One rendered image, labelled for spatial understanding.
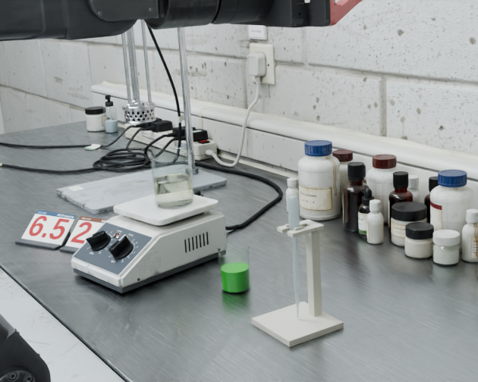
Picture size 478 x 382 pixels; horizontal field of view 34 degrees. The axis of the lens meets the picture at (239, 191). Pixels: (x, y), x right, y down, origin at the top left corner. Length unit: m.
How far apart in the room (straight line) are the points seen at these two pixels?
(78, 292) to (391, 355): 0.46
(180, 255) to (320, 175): 0.31
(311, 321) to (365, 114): 0.62
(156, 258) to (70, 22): 0.57
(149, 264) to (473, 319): 0.44
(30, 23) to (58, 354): 0.48
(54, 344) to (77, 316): 0.08
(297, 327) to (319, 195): 0.43
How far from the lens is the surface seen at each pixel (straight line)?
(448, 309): 1.02
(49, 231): 1.36
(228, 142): 1.81
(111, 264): 1.12
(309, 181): 1.33
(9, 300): 1.14
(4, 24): 0.59
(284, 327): 0.95
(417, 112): 1.39
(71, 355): 0.95
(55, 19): 0.60
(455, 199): 1.18
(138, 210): 1.17
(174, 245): 1.13
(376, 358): 0.90
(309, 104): 1.61
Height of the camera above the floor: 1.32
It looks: 16 degrees down
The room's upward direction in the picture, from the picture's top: 4 degrees counter-clockwise
